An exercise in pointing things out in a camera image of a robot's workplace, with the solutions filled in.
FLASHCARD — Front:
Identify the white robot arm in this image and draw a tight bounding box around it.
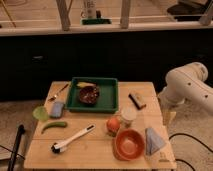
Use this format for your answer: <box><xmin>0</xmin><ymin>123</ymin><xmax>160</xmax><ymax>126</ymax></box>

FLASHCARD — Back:
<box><xmin>158</xmin><ymin>62</ymin><xmax>213</xmax><ymax>126</ymax></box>

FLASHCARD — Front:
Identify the brown black block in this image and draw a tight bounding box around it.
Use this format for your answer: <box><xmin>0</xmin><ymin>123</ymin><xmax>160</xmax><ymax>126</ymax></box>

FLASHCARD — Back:
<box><xmin>128</xmin><ymin>92</ymin><xmax>146</xmax><ymax>110</ymax></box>

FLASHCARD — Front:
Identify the light green cup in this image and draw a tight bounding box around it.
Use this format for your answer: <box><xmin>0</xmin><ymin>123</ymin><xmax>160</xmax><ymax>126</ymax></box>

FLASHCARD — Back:
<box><xmin>33</xmin><ymin>106</ymin><xmax>49</xmax><ymax>122</ymax></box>

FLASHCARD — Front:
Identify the white bottle on shelf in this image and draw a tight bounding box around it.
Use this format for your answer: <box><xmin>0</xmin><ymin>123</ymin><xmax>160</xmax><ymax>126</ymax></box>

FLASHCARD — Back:
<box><xmin>83</xmin><ymin>0</ymin><xmax>96</xmax><ymax>19</ymax></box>

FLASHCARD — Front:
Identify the green pepper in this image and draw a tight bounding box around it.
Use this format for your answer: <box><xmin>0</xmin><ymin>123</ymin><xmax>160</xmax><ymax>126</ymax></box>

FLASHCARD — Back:
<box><xmin>41</xmin><ymin>121</ymin><xmax>68</xmax><ymax>134</ymax></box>

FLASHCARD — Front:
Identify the metal spoon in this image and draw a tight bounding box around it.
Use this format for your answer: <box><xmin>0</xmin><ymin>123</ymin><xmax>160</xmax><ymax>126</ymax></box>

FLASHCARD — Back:
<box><xmin>48</xmin><ymin>84</ymin><xmax>69</xmax><ymax>102</ymax></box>

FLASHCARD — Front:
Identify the white cup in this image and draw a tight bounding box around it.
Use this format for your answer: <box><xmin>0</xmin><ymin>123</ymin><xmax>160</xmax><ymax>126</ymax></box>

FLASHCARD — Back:
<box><xmin>121</xmin><ymin>107</ymin><xmax>137</xmax><ymax>127</ymax></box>

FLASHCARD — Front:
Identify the wooden frame post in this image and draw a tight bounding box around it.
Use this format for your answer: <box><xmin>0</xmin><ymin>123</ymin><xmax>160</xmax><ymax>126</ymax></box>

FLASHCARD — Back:
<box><xmin>56</xmin><ymin>0</ymin><xmax>70</xmax><ymax>31</ymax></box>
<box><xmin>120</xmin><ymin>0</ymin><xmax>131</xmax><ymax>29</ymax></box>

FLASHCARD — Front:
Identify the yellow banana piece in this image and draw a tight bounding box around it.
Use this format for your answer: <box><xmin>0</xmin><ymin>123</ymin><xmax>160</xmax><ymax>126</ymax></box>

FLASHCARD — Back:
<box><xmin>77</xmin><ymin>82</ymin><xmax>96</xmax><ymax>88</ymax></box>

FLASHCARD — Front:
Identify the dark brown bowl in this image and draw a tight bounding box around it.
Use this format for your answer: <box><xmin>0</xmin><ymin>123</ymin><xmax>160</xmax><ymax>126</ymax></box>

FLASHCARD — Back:
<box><xmin>78</xmin><ymin>86</ymin><xmax>100</xmax><ymax>105</ymax></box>

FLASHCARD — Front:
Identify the blue sponge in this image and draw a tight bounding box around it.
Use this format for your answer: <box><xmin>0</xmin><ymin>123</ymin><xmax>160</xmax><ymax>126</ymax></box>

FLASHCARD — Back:
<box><xmin>50</xmin><ymin>101</ymin><xmax>64</xmax><ymax>118</ymax></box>

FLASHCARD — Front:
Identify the orange fruit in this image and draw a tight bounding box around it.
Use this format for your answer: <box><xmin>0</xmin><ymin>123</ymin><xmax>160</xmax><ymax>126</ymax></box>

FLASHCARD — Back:
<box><xmin>106</xmin><ymin>117</ymin><xmax>120</xmax><ymax>133</ymax></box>

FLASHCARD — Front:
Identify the orange bowl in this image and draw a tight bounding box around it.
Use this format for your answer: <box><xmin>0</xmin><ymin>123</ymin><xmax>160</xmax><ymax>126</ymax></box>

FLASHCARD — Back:
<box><xmin>113</xmin><ymin>129</ymin><xmax>145</xmax><ymax>161</ymax></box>

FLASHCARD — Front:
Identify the white dish brush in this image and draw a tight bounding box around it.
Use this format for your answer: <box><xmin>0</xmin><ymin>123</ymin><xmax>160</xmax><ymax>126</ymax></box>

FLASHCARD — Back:
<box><xmin>51</xmin><ymin>125</ymin><xmax>95</xmax><ymax>154</ymax></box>

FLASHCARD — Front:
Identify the black floor cable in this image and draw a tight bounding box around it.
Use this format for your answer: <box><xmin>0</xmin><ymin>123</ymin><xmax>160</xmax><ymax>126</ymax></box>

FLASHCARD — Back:
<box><xmin>168</xmin><ymin>132</ymin><xmax>213</xmax><ymax>171</ymax></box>

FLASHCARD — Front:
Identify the black stand pole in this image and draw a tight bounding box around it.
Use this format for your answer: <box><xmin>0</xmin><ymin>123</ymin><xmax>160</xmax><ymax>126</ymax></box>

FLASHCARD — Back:
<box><xmin>7</xmin><ymin>125</ymin><xmax>25</xmax><ymax>171</ymax></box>

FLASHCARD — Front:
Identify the green plastic tray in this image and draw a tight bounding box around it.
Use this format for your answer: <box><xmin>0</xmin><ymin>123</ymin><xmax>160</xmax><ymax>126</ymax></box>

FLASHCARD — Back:
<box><xmin>65</xmin><ymin>77</ymin><xmax>118</xmax><ymax>113</ymax></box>

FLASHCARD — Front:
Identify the folded blue cloth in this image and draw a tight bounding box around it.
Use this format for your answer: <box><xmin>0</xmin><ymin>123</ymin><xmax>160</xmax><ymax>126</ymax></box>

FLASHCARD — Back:
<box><xmin>145</xmin><ymin>127</ymin><xmax>166</xmax><ymax>156</ymax></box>

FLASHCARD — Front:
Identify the green shelf tray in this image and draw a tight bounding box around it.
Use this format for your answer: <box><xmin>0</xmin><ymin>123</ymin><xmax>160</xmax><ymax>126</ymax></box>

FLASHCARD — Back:
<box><xmin>81</xmin><ymin>18</ymin><xmax>111</xmax><ymax>25</ymax></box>

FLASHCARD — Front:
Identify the wooden frame post right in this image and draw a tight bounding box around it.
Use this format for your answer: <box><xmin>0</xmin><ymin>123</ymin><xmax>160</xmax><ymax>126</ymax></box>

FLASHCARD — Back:
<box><xmin>120</xmin><ymin>0</ymin><xmax>131</xmax><ymax>29</ymax></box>

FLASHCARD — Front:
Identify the wooden frame post left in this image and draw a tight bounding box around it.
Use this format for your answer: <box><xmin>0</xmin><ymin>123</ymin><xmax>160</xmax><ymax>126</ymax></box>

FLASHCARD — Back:
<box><xmin>56</xmin><ymin>0</ymin><xmax>70</xmax><ymax>31</ymax></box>

